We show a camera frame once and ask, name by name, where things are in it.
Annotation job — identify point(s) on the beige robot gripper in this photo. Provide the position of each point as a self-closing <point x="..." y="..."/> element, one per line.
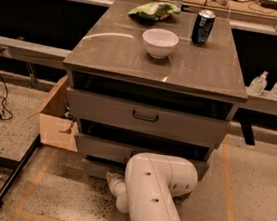
<point x="117" y="186"/>

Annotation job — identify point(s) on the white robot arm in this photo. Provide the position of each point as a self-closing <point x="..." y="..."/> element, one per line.
<point x="150" y="182"/>

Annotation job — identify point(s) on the grey middle drawer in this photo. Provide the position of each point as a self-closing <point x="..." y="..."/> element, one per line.
<point x="105" y="150"/>

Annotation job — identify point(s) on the grey drawer cabinet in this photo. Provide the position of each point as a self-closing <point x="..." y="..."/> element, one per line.
<point x="202" y="80"/>

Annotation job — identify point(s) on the grey top drawer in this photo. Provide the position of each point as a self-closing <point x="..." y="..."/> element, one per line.
<point x="156" y="121"/>

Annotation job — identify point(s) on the cardboard box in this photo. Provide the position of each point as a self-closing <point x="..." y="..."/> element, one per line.
<point x="55" y="128"/>

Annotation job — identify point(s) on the white bowl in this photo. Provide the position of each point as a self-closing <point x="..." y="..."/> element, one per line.
<point x="159" y="43"/>

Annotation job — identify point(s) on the green chip bag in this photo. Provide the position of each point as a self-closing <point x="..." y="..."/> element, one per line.
<point x="155" y="11"/>

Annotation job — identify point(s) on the clear sanitizer bottle left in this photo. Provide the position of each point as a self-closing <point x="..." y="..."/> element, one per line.
<point x="258" y="84"/>

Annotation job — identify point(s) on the blue soda can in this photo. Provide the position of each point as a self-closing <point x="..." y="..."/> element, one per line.
<point x="202" y="27"/>

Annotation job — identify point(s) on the black table leg frame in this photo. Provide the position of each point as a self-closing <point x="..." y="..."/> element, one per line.
<point x="16" y="167"/>

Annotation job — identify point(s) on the grey metal shelf rail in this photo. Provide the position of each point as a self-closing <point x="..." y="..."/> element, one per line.
<point x="32" y="52"/>

